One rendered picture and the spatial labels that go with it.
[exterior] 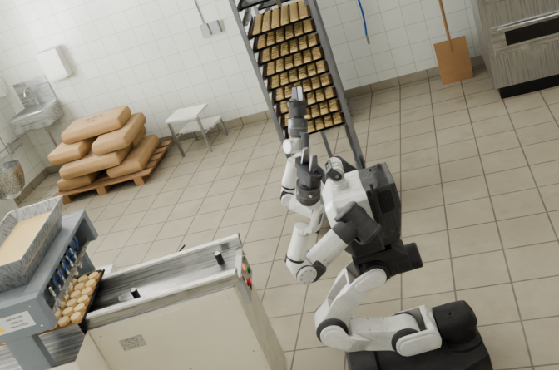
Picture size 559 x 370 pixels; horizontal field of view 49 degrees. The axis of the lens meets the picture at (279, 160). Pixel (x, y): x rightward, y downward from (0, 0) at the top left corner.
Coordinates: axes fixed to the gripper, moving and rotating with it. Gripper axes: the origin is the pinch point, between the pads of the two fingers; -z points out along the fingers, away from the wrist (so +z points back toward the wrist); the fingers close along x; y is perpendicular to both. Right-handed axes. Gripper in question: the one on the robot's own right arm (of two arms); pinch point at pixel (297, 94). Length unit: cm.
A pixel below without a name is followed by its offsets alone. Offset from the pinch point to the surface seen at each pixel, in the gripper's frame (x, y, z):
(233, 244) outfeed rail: 10, 30, 70
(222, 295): 35, 19, 85
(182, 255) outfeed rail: 22, 51, 76
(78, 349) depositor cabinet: 73, 67, 105
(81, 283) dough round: 47, 93, 89
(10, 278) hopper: 91, 84, 71
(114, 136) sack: -207, 331, 55
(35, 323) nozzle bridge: 90, 71, 87
